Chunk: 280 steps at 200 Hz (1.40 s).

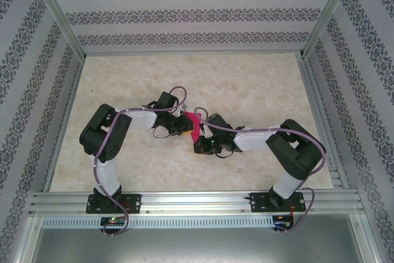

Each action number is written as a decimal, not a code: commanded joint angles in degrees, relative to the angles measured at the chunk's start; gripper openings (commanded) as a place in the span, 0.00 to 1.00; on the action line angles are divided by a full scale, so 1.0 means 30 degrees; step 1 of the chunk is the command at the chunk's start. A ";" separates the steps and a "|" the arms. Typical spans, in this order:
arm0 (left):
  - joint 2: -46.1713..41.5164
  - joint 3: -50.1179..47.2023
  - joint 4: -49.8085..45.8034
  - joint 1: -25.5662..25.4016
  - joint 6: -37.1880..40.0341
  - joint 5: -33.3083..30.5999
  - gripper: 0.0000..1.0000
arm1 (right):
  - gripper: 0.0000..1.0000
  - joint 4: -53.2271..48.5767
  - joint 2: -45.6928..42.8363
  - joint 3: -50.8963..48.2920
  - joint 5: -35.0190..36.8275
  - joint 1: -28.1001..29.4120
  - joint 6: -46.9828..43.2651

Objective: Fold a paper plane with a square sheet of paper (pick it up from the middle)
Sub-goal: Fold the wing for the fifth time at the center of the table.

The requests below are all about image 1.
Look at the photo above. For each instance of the pink square paper sheet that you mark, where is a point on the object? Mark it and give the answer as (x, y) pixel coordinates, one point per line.
(194, 119)

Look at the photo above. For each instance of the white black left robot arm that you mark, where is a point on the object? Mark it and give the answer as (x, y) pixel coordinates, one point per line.
(106, 173)

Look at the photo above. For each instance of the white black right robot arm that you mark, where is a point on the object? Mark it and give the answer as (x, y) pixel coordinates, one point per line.
(252, 139)

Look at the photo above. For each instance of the grey sheet metal panel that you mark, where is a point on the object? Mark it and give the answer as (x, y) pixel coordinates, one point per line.
(197, 244)

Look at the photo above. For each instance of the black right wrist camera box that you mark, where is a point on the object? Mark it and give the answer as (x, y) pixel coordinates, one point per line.
(218, 121)

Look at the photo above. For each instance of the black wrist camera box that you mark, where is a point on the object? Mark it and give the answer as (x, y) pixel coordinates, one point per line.
(167, 100)
(218, 121)

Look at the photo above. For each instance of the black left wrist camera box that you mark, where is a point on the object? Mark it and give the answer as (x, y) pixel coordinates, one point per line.
(167, 100)

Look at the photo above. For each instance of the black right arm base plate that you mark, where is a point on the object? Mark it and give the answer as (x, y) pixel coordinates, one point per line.
(258, 203)

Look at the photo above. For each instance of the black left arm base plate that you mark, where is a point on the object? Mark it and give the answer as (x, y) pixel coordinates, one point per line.
(134, 203)

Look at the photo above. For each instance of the aluminium side floor rail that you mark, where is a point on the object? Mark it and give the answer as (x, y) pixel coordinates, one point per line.
(317, 106)
(67, 115)

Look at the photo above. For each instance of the aluminium frame post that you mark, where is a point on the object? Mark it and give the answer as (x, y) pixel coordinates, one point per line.
(327, 13)
(58, 13)

